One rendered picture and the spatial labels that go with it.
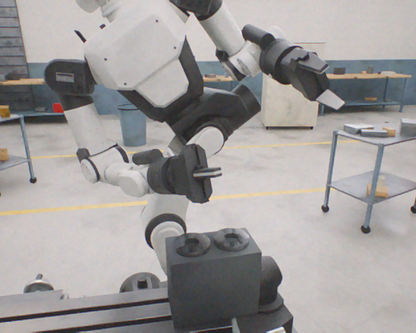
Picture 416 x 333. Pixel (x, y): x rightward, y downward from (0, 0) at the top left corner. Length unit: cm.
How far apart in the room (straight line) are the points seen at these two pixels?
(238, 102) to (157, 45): 31
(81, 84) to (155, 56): 22
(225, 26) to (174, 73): 22
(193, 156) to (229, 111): 40
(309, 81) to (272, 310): 101
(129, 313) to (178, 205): 37
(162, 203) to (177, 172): 42
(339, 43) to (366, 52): 79
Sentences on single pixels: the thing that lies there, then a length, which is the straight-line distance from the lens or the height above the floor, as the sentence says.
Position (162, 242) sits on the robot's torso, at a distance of 112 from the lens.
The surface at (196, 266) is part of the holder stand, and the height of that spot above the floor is 111.
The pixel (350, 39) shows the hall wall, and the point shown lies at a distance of 958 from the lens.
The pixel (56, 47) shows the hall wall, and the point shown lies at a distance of 840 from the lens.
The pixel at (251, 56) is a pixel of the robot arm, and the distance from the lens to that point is 85.
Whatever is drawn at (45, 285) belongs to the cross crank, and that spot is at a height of 68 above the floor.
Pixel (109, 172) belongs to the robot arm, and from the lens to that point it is 99.
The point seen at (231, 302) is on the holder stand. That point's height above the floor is 99.
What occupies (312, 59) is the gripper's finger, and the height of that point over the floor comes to 157.
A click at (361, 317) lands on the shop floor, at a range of 246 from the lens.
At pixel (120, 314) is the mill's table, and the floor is 94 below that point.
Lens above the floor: 160
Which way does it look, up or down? 20 degrees down
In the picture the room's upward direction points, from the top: straight up
